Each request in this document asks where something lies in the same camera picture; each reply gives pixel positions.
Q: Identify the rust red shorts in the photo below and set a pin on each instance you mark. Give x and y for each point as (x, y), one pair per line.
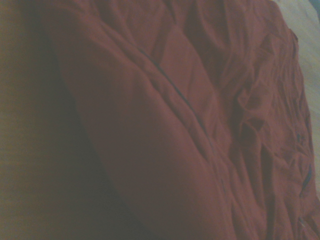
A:
(175, 125)

